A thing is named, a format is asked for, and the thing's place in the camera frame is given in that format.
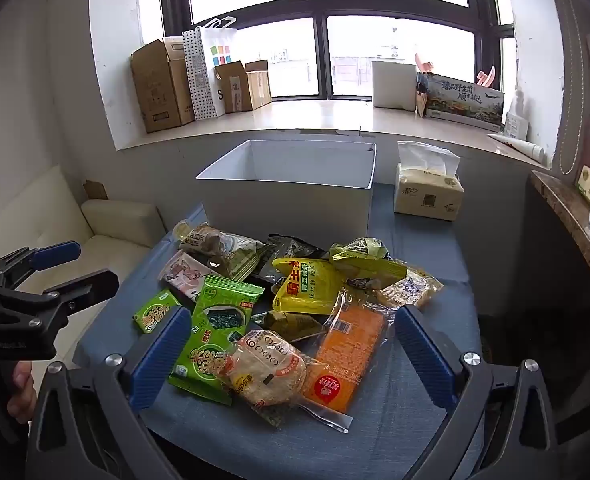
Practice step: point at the white tube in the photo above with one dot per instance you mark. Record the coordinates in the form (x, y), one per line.
(517, 146)

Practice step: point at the landscape printed gift box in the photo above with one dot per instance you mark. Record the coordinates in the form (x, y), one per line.
(465, 102)

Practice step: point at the blue tablecloth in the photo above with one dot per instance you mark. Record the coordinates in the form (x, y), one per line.
(390, 435)

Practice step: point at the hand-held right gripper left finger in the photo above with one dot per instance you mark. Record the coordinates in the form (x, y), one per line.
(160, 355)

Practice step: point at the cardboard scrap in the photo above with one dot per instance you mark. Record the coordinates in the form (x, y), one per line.
(95, 190)

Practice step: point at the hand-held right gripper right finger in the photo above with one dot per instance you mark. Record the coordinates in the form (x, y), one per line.
(422, 355)

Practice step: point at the green white cracker packet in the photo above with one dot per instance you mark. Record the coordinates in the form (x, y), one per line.
(220, 247)

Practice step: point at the pink plastic piece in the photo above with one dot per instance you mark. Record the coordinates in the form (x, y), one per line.
(487, 77)
(424, 62)

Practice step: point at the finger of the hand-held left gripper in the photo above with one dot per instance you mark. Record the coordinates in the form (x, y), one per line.
(90, 285)
(55, 252)

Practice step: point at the pink illustrated snack packet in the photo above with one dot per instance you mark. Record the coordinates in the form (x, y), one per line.
(185, 275)

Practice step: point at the small green snack packet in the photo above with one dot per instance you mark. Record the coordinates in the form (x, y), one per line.
(152, 312)

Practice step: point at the brown stone side counter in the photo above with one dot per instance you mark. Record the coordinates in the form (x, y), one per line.
(565, 210)

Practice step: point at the person's left hand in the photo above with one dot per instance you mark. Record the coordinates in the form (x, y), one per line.
(22, 392)

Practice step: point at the small brown carton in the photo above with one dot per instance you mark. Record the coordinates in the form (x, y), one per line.
(421, 102)

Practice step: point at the white foam box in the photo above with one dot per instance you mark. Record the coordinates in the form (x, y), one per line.
(395, 85)

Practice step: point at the stone window sill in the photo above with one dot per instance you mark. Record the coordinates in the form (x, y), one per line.
(325, 120)

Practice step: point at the cream sofa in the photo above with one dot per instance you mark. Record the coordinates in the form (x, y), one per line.
(50, 210)

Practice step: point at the green seaweed snack packet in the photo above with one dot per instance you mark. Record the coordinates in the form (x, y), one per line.
(215, 320)

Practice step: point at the round rice cracker packet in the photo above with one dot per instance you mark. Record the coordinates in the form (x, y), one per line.
(270, 370)

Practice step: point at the polka dot paper bag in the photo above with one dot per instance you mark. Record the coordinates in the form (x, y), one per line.
(202, 80)

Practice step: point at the open small cardboard box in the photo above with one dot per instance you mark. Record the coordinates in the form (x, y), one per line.
(240, 90)

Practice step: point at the orange snack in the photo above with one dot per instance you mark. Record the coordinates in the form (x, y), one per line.
(347, 355)

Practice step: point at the white plastic bottle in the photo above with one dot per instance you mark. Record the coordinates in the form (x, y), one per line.
(517, 120)

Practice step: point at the white storage box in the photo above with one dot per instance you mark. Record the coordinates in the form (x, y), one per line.
(285, 205)

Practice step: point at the black snack packet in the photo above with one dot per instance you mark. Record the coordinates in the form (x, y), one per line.
(287, 250)

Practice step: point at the clear packet of pale cake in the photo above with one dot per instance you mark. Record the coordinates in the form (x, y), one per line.
(410, 287)

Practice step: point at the yellow-green snack packet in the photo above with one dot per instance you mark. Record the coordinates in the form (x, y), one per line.
(365, 260)

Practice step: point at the olive green snack packet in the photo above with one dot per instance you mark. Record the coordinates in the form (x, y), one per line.
(290, 325)

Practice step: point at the beige tissue pack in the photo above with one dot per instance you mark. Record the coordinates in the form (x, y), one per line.
(427, 190)

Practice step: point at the tall cardboard box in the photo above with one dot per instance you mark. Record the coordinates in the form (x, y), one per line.
(157, 90)

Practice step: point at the yellow snack packet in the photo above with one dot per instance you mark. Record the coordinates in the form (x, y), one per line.
(302, 285)

